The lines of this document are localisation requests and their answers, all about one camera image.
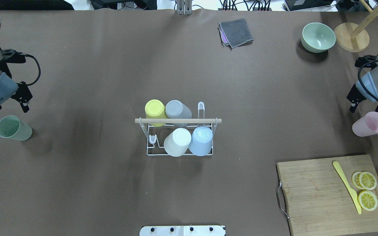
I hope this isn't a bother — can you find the white plastic cup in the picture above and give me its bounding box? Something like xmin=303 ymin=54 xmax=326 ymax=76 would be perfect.
xmin=164 ymin=128 xmax=192 ymax=157

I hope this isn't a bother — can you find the yellow plastic cup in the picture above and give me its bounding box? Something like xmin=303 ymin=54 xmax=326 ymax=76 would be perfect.
xmin=145 ymin=100 xmax=168 ymax=119

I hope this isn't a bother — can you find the grey folded cloth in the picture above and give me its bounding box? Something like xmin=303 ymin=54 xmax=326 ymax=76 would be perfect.
xmin=218 ymin=18 xmax=253 ymax=49

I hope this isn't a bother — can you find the lemon slice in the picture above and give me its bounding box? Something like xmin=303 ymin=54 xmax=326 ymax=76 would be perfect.
xmin=358 ymin=190 xmax=378 ymax=211
xmin=351 ymin=171 xmax=377 ymax=191

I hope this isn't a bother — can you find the white column base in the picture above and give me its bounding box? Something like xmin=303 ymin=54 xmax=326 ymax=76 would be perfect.
xmin=139 ymin=225 xmax=226 ymax=236

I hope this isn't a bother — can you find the pink plastic cup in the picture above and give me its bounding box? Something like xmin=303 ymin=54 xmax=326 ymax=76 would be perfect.
xmin=352 ymin=111 xmax=378 ymax=137

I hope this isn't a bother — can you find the wooden mug tree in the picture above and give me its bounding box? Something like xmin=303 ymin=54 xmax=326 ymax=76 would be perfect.
xmin=334 ymin=0 xmax=378 ymax=52

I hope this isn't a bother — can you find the blue plastic cup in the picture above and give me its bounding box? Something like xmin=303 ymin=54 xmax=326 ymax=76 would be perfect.
xmin=189 ymin=126 xmax=213 ymax=156

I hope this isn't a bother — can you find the bamboo cutting board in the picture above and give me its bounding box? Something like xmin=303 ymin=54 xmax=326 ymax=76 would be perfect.
xmin=276 ymin=154 xmax=378 ymax=236

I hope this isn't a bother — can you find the green bowl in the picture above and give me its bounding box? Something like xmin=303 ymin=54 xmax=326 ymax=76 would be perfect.
xmin=301 ymin=22 xmax=336 ymax=53

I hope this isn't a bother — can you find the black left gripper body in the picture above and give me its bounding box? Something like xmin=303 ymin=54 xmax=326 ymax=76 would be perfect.
xmin=11 ymin=82 xmax=33 ymax=103

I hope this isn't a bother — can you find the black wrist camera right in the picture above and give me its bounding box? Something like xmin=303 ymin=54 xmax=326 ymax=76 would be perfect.
xmin=354 ymin=55 xmax=378 ymax=69

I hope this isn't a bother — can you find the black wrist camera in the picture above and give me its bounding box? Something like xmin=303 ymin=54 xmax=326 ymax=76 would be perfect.
xmin=1 ymin=49 xmax=27 ymax=63
xmin=354 ymin=55 xmax=378 ymax=69

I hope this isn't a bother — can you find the green plastic cup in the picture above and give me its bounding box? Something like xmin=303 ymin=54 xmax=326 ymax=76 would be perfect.
xmin=0 ymin=115 xmax=33 ymax=141

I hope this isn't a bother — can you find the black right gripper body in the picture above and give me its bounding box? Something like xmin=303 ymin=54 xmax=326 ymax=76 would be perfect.
xmin=346 ymin=84 xmax=366 ymax=106

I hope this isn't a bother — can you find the yellow plastic knife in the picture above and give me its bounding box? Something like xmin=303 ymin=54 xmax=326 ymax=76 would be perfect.
xmin=332 ymin=160 xmax=362 ymax=214

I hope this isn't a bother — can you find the aluminium frame post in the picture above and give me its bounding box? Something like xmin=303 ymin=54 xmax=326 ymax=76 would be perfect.
xmin=175 ymin=0 xmax=193 ymax=15

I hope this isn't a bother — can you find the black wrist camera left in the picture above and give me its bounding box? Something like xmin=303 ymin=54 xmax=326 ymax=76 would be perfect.
xmin=1 ymin=49 xmax=27 ymax=63

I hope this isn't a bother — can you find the white wire cup holder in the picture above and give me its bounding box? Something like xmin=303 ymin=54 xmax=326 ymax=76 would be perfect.
xmin=135 ymin=100 xmax=222 ymax=157

